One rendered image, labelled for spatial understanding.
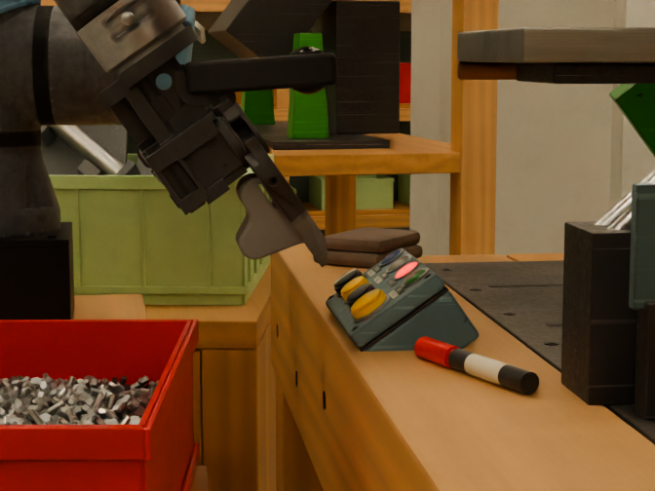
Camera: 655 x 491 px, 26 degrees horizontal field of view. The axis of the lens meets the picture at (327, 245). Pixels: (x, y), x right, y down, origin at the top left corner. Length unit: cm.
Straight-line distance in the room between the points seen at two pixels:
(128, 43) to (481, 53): 32
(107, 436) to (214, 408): 102
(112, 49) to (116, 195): 81
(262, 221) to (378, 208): 680
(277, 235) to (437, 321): 14
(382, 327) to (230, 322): 73
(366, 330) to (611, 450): 29
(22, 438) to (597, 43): 37
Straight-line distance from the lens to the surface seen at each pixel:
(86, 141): 210
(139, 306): 152
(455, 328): 105
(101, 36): 107
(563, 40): 76
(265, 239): 109
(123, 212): 187
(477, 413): 87
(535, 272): 143
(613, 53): 77
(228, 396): 178
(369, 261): 144
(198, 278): 186
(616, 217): 92
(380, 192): 788
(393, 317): 104
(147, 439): 76
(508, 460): 78
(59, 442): 77
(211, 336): 176
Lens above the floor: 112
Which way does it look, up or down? 8 degrees down
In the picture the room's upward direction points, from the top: straight up
